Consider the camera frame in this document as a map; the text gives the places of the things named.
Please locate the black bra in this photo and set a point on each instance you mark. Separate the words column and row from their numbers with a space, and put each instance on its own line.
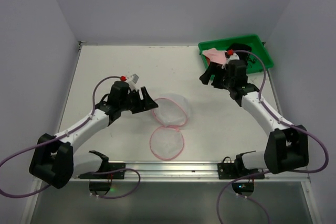
column 247, row 58

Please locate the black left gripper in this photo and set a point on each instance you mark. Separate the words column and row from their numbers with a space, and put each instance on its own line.
column 137, row 100

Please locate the white mesh laundry bag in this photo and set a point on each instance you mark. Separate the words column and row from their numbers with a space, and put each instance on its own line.
column 173, row 112

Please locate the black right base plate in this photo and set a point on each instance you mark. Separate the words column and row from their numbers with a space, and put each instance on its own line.
column 228, row 169

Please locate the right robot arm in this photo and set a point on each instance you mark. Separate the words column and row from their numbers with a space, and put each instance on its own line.
column 287, row 145

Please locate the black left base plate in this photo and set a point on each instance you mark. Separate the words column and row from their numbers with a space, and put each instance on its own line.
column 95, row 165

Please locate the pink bra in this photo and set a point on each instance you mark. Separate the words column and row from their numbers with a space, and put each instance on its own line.
column 216, row 56

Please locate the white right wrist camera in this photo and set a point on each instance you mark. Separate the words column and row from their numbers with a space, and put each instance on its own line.
column 230, row 55

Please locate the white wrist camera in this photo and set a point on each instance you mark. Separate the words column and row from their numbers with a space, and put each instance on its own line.
column 131, row 81
column 230, row 55

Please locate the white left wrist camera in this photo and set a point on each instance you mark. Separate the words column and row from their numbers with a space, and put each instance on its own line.
column 131, row 81

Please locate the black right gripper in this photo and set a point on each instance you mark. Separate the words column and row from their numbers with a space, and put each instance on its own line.
column 218, row 76

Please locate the aluminium mounting rail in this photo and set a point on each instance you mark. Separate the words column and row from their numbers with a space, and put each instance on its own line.
column 168, row 171

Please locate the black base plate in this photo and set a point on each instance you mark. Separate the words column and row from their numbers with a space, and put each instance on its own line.
column 95, row 165
column 228, row 169

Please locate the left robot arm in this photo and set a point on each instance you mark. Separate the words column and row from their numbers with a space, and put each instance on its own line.
column 53, row 159

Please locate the green plastic tray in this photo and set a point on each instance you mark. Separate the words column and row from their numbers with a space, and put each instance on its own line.
column 252, row 40

